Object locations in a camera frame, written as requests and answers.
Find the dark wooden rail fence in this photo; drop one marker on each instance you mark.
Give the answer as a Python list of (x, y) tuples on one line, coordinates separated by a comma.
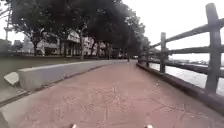
[(213, 50)]

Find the low grey concrete wall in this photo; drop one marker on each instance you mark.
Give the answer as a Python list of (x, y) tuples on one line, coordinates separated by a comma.
[(56, 71)]

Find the pale multi-storey building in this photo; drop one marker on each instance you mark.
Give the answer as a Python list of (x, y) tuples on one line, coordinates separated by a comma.
[(71, 43)]

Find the row of trees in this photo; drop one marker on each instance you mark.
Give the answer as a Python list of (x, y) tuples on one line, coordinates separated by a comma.
[(83, 20)]

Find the pole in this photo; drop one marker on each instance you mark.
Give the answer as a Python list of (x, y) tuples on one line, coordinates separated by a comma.
[(7, 23)]

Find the robot's own part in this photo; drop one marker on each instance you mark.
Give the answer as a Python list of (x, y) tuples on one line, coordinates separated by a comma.
[(73, 126), (148, 126)]

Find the grey concrete kerb strip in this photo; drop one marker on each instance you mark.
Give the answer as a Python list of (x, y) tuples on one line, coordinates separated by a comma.
[(8, 95)]

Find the grey water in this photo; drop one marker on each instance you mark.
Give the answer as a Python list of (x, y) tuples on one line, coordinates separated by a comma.
[(196, 76)]

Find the reddish paved path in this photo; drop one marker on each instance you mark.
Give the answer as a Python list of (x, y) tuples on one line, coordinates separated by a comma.
[(116, 93)]

